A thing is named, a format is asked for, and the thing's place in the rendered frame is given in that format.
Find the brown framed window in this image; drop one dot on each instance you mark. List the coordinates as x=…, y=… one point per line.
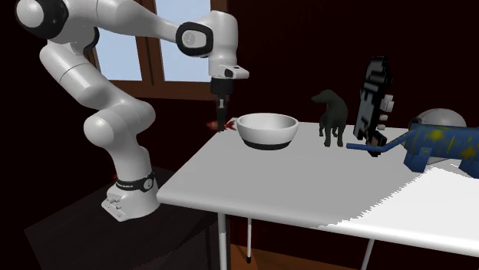
x=149, y=56

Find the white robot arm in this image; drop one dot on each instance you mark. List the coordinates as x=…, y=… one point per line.
x=112, y=112

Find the dark dog figure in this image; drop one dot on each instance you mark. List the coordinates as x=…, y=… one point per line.
x=335, y=112

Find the black blocky object white knobs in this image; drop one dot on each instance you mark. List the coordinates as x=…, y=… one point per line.
x=370, y=101

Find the blue elephant toy yellow spots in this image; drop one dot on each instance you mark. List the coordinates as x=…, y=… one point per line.
x=441, y=144

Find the white table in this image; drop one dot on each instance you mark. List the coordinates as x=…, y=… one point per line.
x=280, y=183

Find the dark robot stand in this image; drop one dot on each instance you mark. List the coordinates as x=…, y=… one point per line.
x=93, y=239

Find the small red object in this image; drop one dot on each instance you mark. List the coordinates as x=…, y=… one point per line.
x=230, y=125

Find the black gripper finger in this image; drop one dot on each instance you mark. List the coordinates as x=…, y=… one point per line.
x=221, y=116

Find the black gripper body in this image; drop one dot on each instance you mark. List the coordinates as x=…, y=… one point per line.
x=221, y=86

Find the grey round dome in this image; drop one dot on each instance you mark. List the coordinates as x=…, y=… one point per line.
x=441, y=116

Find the white bowl with black base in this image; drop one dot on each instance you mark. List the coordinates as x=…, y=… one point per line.
x=267, y=132

